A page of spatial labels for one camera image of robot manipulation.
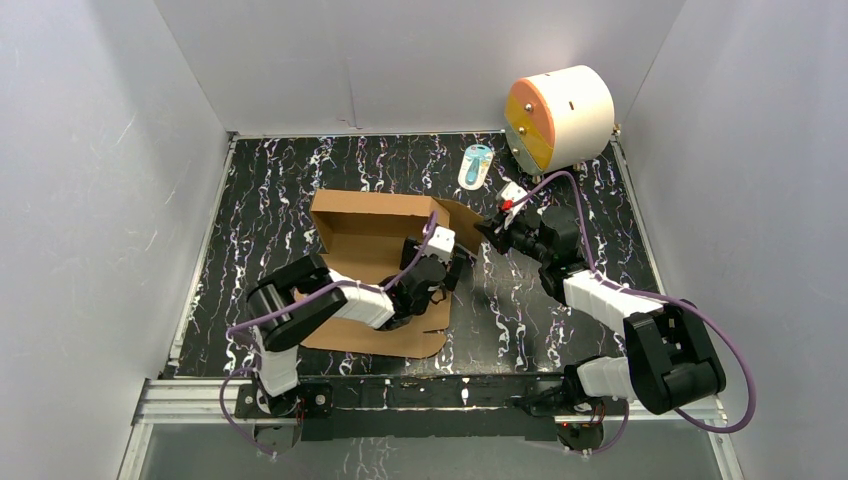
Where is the purple cable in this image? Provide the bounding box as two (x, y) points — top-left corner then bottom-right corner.
(506, 170), (758, 457)
(218, 210), (440, 458)

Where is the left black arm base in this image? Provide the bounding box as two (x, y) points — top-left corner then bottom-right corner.
(226, 373), (333, 459)

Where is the brown cardboard box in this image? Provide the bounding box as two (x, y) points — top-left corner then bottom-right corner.
(301, 189), (482, 359)

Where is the white cylindrical drum orange face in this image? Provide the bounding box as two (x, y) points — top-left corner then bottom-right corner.
(504, 65), (615, 176)

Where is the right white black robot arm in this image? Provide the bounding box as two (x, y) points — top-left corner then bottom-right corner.
(474, 207), (726, 414)

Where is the aluminium frame rail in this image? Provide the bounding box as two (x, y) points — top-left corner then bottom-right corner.
(119, 375), (747, 480)

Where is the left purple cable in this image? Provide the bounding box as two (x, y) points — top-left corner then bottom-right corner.
(218, 210), (440, 458)

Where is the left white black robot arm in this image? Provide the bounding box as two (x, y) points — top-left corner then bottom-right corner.
(247, 237), (470, 416)

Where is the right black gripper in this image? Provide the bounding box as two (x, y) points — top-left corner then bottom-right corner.
(473, 210), (551, 265)

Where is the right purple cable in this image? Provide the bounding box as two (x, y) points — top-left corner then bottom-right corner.
(506, 170), (758, 457)

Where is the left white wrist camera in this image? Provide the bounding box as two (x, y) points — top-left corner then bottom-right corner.
(423, 226), (456, 264)

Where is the light blue packaged tool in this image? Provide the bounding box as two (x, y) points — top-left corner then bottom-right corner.
(458, 144), (494, 191)

